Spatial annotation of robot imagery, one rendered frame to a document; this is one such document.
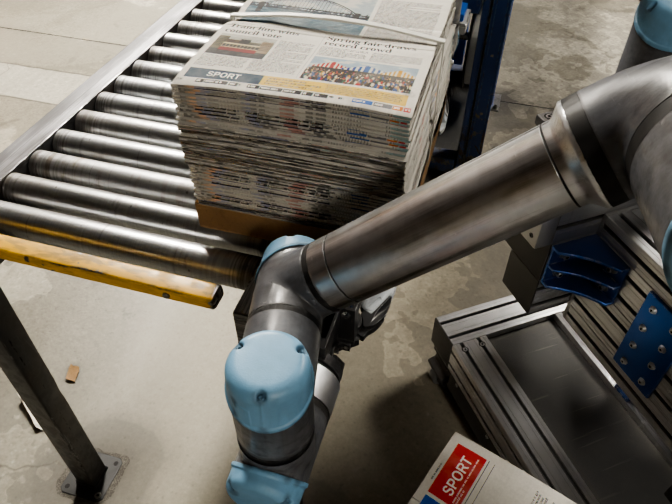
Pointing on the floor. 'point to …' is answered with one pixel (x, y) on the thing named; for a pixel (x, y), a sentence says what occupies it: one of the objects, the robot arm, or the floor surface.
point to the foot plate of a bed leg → (66, 487)
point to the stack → (480, 479)
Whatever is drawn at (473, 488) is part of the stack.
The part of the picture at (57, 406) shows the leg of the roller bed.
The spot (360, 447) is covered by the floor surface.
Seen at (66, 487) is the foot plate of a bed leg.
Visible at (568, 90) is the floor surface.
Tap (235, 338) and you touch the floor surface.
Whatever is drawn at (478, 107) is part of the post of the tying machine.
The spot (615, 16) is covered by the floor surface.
